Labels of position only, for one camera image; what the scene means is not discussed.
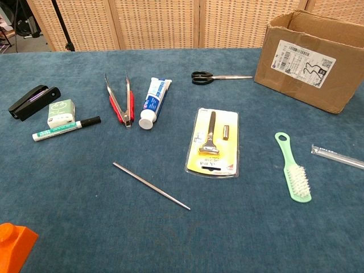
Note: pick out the clear plastic stick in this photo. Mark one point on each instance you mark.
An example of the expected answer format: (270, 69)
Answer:
(335, 155)

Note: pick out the brown cardboard box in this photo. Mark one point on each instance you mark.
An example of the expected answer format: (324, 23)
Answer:
(298, 85)

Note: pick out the razor in yellow blister pack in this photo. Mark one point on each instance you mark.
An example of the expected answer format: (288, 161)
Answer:
(212, 145)

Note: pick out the white blue toothpaste tube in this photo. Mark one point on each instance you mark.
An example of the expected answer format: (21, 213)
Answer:
(152, 103)

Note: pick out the thin metal rod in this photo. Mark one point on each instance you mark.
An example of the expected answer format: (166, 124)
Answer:
(150, 186)

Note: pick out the red steel kitchen tongs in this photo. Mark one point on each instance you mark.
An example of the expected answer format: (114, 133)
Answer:
(125, 108)

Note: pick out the blue table cloth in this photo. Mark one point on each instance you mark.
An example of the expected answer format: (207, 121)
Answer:
(113, 227)

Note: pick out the woven folding screen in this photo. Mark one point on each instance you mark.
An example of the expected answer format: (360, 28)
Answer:
(156, 22)

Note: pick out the mint green brush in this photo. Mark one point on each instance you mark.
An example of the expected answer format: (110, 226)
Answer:
(295, 177)

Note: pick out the pale green tissue pack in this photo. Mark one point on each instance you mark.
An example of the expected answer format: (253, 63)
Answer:
(61, 112)

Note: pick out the green white marker pen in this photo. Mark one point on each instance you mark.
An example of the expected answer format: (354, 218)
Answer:
(57, 130)

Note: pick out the black stapler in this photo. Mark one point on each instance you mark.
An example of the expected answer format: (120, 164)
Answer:
(31, 102)

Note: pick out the black tripod stand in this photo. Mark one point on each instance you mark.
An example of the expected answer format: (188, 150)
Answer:
(64, 28)

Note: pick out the orange plastic block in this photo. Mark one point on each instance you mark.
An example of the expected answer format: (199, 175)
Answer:
(14, 247)

